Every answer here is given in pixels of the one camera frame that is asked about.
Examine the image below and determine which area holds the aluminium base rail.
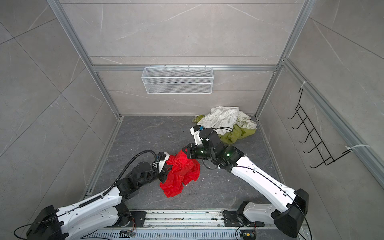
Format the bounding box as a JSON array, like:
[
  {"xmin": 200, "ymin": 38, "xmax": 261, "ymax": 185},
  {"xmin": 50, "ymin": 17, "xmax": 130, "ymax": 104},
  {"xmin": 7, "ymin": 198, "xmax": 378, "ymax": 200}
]
[{"xmin": 56, "ymin": 209, "xmax": 313, "ymax": 240}]

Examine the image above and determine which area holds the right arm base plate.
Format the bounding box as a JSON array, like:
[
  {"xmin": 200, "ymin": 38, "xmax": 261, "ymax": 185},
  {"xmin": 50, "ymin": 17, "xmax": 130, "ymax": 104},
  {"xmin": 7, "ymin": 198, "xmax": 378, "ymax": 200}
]
[{"xmin": 222, "ymin": 210, "xmax": 265, "ymax": 227}]

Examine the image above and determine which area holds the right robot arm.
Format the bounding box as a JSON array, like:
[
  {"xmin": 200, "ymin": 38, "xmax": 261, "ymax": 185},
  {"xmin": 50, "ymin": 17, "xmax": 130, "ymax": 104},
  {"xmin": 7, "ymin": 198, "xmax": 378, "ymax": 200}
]
[{"xmin": 183, "ymin": 125, "xmax": 309, "ymax": 238}]

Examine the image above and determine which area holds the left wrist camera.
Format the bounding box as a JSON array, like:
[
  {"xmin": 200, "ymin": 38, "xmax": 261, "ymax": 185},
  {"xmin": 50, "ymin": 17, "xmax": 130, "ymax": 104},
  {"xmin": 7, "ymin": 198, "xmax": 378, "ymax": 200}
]
[{"xmin": 153, "ymin": 152, "xmax": 170, "ymax": 173}]

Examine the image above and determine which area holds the green cloth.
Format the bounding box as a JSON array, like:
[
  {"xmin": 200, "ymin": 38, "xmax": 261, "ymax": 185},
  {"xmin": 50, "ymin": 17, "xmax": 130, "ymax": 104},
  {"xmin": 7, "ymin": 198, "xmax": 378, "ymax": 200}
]
[{"xmin": 193, "ymin": 115, "xmax": 256, "ymax": 145}]

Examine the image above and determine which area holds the black wire hook rack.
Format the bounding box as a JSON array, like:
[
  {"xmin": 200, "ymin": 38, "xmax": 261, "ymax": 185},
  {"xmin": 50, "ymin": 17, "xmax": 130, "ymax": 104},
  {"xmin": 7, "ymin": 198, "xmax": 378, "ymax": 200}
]
[{"xmin": 287, "ymin": 89, "xmax": 352, "ymax": 169}]

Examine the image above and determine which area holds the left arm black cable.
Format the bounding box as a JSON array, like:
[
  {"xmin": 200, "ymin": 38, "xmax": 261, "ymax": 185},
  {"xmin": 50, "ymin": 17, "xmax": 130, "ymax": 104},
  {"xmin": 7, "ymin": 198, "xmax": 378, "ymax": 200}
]
[{"xmin": 101, "ymin": 149, "xmax": 158, "ymax": 197}]

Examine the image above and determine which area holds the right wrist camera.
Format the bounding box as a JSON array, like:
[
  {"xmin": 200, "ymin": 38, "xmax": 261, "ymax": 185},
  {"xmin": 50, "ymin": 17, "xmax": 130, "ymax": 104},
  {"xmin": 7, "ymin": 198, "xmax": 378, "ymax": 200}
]
[{"xmin": 190, "ymin": 125, "xmax": 204, "ymax": 146}]

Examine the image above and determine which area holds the red cloth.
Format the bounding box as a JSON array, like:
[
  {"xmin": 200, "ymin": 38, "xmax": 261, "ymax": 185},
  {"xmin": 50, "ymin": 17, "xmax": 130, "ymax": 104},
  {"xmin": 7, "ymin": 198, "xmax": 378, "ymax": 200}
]
[{"xmin": 159, "ymin": 151, "xmax": 201, "ymax": 198}]

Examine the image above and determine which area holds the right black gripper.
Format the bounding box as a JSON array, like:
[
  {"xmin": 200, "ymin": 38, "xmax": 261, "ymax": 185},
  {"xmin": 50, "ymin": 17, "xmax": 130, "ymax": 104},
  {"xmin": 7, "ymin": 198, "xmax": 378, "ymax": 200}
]
[{"xmin": 182, "ymin": 142, "xmax": 216, "ymax": 161}]

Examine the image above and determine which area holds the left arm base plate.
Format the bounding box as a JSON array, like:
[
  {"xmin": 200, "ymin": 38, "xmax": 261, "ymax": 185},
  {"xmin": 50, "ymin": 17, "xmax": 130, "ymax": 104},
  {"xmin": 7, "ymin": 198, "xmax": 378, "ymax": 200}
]
[{"xmin": 127, "ymin": 211, "xmax": 147, "ymax": 229}]

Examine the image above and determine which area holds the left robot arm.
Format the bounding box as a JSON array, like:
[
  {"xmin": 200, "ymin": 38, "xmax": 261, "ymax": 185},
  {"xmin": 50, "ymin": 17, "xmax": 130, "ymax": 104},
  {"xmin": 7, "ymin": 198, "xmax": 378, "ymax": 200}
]
[{"xmin": 26, "ymin": 162, "xmax": 172, "ymax": 240}]

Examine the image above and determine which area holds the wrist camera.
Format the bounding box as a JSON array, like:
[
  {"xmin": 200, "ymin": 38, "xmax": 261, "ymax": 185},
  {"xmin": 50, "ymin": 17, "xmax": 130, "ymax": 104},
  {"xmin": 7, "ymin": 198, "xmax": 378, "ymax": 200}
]
[
  {"xmin": 190, "ymin": 125, "xmax": 204, "ymax": 146},
  {"xmin": 153, "ymin": 152, "xmax": 170, "ymax": 173}
]

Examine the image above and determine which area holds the white wire mesh basket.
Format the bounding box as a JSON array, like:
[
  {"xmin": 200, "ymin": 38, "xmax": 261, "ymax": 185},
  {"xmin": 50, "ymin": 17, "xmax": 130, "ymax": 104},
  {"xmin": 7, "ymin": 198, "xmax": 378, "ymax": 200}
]
[{"xmin": 142, "ymin": 67, "xmax": 214, "ymax": 95}]

